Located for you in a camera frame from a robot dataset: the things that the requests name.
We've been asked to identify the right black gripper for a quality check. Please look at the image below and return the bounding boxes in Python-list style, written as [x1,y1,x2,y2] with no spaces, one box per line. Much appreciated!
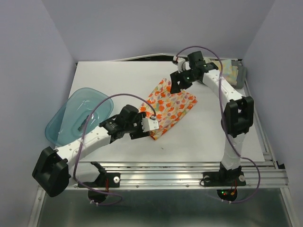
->
[169,68,198,95]

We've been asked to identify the orange floral skirt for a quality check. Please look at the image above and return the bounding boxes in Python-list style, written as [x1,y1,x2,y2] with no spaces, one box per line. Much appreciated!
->
[146,78,197,140]

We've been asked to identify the pastel floral skirt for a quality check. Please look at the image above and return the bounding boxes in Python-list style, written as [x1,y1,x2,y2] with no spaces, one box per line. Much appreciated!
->
[210,59,238,86]

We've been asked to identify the grey pleated skirt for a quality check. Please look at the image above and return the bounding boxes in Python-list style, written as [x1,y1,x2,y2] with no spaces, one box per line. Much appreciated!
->
[232,61,247,89]

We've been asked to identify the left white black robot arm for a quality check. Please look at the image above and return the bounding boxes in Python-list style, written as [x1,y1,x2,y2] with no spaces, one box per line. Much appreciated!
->
[32,105,159,197]

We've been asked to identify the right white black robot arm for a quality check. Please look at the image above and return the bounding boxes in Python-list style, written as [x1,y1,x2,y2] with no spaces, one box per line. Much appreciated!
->
[170,51,254,187]

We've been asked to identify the blue plastic basin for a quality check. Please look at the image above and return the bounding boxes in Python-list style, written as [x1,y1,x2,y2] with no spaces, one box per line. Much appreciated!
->
[45,87,107,147]

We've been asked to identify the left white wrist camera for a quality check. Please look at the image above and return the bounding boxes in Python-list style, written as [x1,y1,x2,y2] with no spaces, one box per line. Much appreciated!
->
[141,117,159,132]

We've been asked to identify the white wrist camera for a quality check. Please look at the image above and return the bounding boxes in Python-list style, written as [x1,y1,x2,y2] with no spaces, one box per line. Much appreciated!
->
[141,117,159,132]
[172,56,187,73]

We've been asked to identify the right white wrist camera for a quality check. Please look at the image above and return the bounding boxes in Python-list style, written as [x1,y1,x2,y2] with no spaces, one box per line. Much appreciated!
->
[172,56,187,73]

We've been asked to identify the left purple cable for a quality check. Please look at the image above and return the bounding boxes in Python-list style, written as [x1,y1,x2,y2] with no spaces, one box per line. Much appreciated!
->
[72,94,157,206]

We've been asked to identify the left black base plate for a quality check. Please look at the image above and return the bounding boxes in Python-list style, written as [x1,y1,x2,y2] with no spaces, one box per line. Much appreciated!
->
[84,172,121,188]

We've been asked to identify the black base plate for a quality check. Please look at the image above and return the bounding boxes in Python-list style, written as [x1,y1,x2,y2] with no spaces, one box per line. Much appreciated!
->
[84,172,121,188]
[199,172,246,187]

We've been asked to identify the aluminium frame rail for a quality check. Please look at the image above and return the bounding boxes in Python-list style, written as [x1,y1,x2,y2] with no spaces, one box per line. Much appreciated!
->
[66,162,288,190]

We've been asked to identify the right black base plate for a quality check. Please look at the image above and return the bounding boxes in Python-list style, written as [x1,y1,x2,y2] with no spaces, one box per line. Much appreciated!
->
[199,172,246,187]

